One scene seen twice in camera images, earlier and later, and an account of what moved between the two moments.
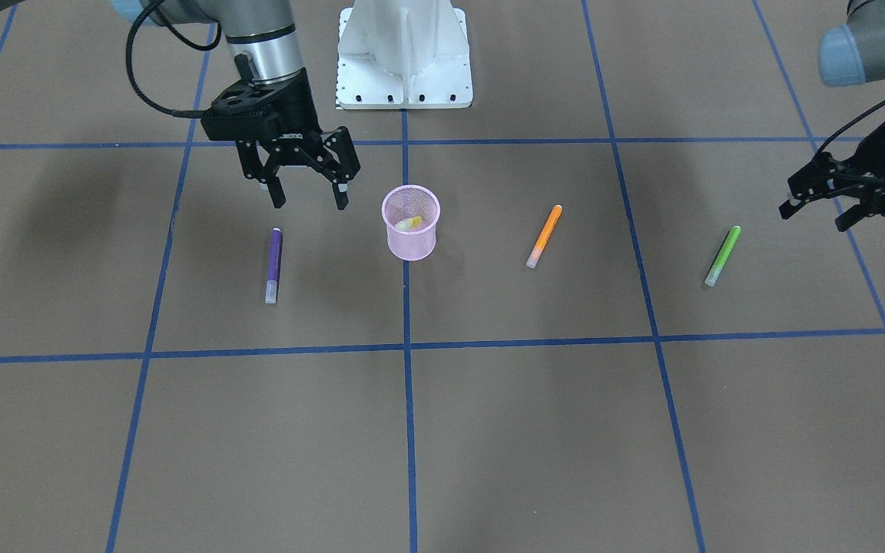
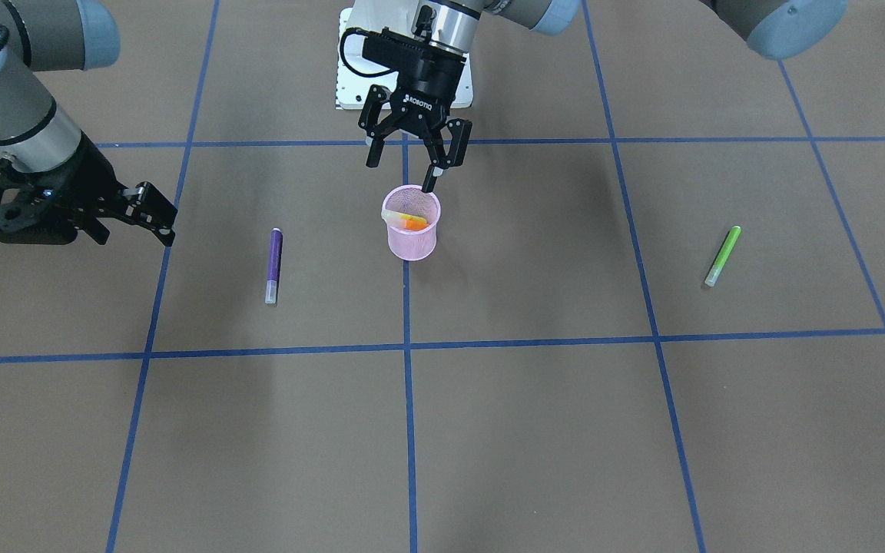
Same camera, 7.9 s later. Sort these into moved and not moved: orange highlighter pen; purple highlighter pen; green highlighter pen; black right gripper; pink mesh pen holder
Moved: black right gripper; orange highlighter pen
Not moved: purple highlighter pen; green highlighter pen; pink mesh pen holder
